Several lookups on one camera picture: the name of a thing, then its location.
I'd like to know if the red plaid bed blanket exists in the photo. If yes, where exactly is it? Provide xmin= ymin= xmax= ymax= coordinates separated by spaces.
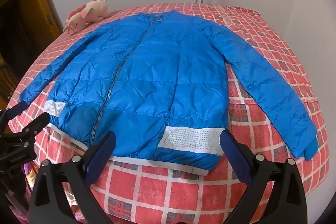
xmin=5 ymin=3 xmax=330 ymax=224

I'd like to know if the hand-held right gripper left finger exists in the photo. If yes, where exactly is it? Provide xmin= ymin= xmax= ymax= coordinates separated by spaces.
xmin=28 ymin=131 xmax=117 ymax=224

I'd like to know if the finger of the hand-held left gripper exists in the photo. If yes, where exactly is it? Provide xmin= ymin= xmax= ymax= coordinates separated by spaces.
xmin=0 ymin=102 xmax=27 ymax=130
xmin=16 ymin=112 xmax=50 ymax=141

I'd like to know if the wooden door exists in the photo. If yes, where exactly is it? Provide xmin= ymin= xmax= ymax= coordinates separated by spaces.
xmin=0 ymin=0 xmax=62 ymax=109

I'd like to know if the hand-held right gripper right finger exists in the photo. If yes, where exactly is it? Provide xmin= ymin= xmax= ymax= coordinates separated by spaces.
xmin=219 ymin=129 xmax=308 ymax=224

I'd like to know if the pink plush toy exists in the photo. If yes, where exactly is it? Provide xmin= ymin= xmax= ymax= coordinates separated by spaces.
xmin=62 ymin=0 xmax=111 ymax=35

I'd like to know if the blue puffer jacket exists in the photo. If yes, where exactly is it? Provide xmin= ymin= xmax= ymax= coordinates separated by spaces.
xmin=20 ymin=11 xmax=319 ymax=170

